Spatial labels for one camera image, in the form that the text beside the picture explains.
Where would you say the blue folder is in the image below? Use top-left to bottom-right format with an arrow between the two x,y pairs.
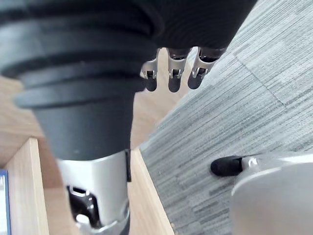
0,169 -> 12,234

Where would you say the silver robot leg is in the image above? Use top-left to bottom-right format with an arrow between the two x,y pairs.
230,151 -> 313,235

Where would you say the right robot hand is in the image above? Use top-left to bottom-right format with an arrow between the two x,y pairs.
0,0 -> 259,235

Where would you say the dark robot foot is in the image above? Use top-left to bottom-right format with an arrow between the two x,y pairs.
210,155 -> 243,177

